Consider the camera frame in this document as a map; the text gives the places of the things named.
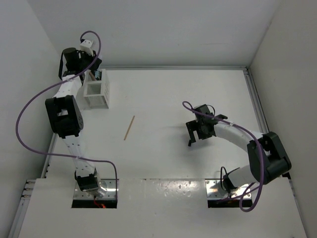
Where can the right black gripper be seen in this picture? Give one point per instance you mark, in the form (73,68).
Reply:
(193,126)

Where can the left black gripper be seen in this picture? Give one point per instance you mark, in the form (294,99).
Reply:
(91,58)

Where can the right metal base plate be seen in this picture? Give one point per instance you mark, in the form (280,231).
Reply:
(215,192)

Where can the white slatted organizer box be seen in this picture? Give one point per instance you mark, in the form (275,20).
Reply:
(97,93)

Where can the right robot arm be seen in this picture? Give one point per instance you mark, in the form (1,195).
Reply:
(266,154)

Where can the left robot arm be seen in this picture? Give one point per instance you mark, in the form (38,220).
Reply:
(65,117)

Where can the pink makeup pencil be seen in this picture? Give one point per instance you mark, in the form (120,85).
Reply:
(92,76)

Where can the metal base plate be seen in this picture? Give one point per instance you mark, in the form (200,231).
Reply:
(107,192)
(215,192)

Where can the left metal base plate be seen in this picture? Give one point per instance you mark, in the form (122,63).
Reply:
(107,192)

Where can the gold makeup pencil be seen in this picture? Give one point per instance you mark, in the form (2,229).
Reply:
(129,127)

